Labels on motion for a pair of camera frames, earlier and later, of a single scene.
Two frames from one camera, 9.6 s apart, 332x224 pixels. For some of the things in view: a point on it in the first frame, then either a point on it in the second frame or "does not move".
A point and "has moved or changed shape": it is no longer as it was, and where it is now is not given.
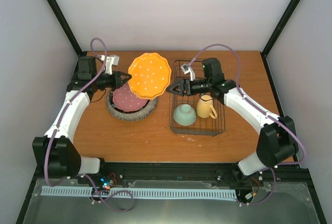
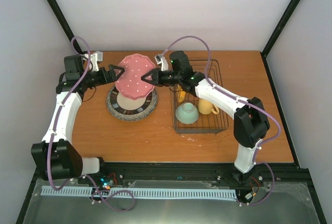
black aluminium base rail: [132, 173] does not move
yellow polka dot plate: [150, 74] has moved or changed shape
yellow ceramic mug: [205, 109] has moved or changed shape
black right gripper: [181, 83] to [156, 78]
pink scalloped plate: [126, 100] to [130, 84]
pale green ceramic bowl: [184, 114] has moved or changed shape
